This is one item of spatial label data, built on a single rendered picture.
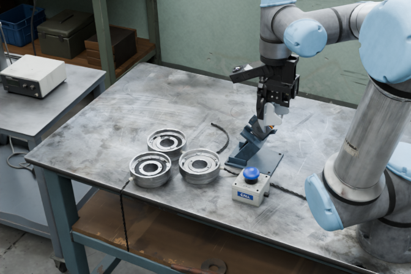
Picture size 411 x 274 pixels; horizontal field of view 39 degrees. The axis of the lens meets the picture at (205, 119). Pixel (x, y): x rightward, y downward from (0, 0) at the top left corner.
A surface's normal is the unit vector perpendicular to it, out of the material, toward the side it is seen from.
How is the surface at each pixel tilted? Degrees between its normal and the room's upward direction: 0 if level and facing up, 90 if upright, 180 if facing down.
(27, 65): 0
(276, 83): 0
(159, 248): 0
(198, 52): 90
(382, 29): 83
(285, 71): 90
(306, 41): 90
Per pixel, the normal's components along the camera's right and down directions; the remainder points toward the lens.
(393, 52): -0.92, 0.12
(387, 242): -0.47, 0.22
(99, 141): -0.03, -0.83
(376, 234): -0.73, 0.11
